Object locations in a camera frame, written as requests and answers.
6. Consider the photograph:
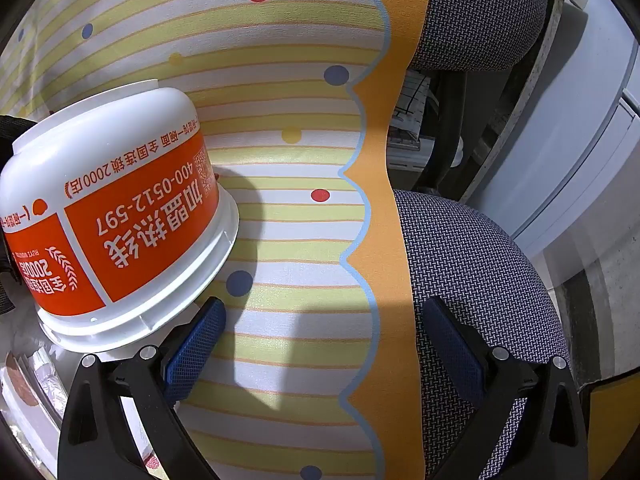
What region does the orange and white paper bowl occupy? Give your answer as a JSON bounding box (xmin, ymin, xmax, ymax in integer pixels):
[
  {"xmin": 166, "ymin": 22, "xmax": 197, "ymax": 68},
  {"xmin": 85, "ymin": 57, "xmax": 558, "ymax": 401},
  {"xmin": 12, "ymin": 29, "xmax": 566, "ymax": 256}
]
[{"xmin": 0, "ymin": 79, "xmax": 241, "ymax": 356}]

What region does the grey mesh office chair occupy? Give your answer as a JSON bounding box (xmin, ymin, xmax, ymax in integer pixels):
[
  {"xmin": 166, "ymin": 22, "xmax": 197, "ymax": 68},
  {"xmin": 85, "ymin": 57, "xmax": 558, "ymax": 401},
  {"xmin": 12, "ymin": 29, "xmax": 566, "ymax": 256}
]
[{"xmin": 390, "ymin": 0, "xmax": 572, "ymax": 480}]

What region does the white cabinet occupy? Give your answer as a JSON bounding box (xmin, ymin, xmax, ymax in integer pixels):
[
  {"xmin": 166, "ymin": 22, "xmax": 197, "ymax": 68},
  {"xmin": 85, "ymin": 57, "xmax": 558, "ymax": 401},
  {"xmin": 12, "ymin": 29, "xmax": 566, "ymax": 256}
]
[{"xmin": 465, "ymin": 0, "xmax": 640, "ymax": 311}]

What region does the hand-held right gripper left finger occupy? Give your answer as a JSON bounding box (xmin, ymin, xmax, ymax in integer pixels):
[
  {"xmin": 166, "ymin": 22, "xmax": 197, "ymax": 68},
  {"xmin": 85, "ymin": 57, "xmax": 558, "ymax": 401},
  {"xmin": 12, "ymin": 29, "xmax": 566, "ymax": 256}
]
[{"xmin": 57, "ymin": 296, "xmax": 227, "ymax": 480}]

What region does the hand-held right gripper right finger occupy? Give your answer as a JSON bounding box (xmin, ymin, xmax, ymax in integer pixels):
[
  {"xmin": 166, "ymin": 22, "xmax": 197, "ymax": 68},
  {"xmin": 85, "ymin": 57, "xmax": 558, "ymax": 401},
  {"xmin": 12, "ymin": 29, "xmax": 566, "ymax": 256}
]
[{"xmin": 422, "ymin": 296, "xmax": 590, "ymax": 480}]

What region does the yellow striped dotted mat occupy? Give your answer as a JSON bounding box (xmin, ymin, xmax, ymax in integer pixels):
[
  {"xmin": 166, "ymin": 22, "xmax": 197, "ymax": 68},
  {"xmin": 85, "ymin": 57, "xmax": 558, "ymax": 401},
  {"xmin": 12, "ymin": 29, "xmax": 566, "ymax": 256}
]
[{"xmin": 0, "ymin": 0, "xmax": 436, "ymax": 480}]

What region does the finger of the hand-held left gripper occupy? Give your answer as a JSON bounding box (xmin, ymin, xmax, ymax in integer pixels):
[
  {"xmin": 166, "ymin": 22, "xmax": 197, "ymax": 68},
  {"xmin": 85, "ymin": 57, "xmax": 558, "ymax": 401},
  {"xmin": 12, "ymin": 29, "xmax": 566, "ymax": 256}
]
[{"xmin": 0, "ymin": 115, "xmax": 38, "ymax": 163}]

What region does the clear plastic packet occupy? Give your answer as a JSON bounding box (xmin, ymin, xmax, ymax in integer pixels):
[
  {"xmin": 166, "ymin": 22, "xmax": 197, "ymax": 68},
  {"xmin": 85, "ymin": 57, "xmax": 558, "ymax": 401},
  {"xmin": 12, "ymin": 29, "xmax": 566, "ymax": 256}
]
[{"xmin": 0, "ymin": 350, "xmax": 68, "ymax": 461}]

